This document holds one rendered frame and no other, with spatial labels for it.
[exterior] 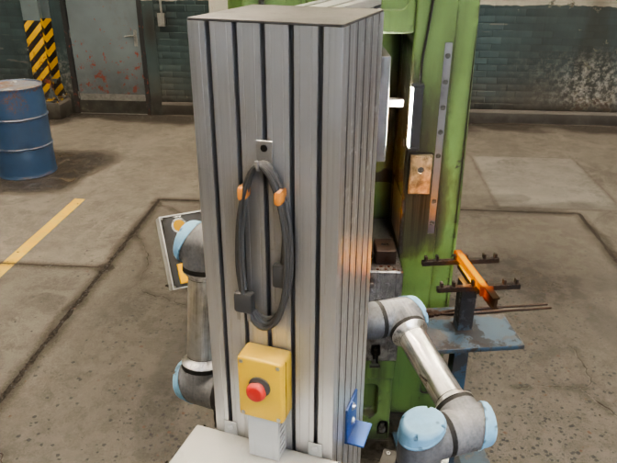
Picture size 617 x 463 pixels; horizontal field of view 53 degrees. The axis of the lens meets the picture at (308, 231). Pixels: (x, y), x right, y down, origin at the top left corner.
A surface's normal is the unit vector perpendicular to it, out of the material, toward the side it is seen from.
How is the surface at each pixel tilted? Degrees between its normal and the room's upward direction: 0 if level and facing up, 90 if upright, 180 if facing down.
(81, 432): 0
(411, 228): 90
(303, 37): 90
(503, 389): 0
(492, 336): 0
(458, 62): 90
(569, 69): 89
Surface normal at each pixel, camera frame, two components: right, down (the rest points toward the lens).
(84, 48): -0.07, 0.42
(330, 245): -0.33, 0.39
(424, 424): -0.12, -0.88
